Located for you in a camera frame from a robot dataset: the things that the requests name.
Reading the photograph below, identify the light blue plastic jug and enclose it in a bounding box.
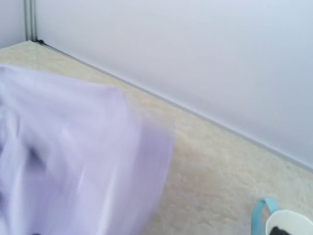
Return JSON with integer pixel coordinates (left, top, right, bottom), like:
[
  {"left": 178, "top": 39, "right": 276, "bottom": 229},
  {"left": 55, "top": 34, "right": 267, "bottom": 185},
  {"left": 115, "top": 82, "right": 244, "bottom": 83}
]
[{"left": 250, "top": 197, "right": 313, "bottom": 235}]

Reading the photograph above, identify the lilac umbrella with black lining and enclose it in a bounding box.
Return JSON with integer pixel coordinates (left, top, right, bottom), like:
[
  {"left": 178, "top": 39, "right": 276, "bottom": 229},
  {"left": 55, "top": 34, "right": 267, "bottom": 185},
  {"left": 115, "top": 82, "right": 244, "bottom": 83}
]
[{"left": 0, "top": 65, "right": 174, "bottom": 235}]

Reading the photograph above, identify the aluminium corner post left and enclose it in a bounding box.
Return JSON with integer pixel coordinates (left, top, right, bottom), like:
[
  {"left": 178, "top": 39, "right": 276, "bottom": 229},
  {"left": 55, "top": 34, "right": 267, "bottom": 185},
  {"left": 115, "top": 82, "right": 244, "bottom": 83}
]
[{"left": 23, "top": 0, "right": 37, "bottom": 42}]

